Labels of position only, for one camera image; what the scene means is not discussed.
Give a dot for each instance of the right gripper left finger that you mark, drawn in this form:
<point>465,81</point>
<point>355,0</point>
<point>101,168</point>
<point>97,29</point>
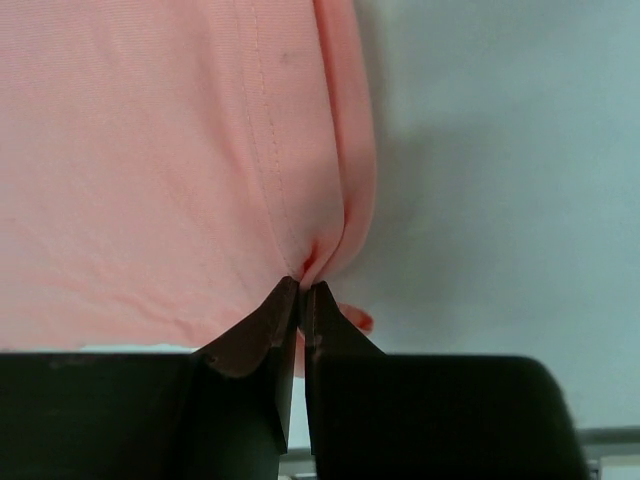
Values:
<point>220,412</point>

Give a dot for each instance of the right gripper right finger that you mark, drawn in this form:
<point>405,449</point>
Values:
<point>374,415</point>

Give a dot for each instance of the pink polo shirt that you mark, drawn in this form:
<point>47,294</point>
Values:
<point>165,163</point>

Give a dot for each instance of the aluminium table rail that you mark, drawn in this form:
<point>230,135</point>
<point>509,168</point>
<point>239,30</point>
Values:
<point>600,442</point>

